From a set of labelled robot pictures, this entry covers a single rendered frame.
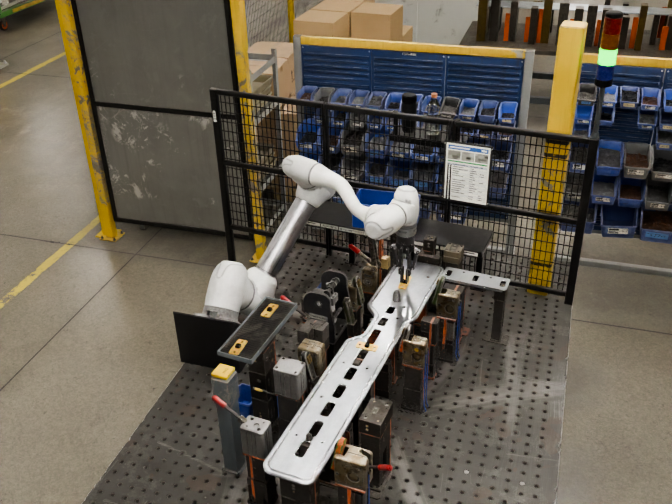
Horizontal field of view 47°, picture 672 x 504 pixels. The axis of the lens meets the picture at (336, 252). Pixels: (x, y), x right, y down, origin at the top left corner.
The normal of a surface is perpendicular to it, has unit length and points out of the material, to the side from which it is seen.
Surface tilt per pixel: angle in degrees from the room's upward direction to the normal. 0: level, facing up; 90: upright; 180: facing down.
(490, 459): 0
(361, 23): 90
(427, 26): 90
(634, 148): 89
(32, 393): 0
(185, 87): 92
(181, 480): 0
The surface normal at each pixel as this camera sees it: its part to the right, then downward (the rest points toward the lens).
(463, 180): -0.40, 0.48
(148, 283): -0.03, -0.85
